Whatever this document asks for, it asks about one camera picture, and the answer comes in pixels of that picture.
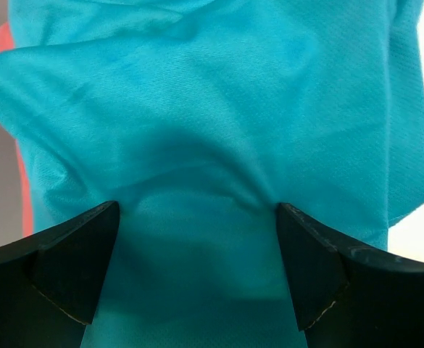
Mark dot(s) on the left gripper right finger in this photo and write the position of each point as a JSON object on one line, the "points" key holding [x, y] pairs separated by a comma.
{"points": [[346, 293]]}

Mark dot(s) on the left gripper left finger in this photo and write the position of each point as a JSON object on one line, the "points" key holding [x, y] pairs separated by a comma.
{"points": [[51, 281]]}

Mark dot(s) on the teal t-shirt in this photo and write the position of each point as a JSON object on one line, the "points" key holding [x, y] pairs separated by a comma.
{"points": [[199, 118]]}

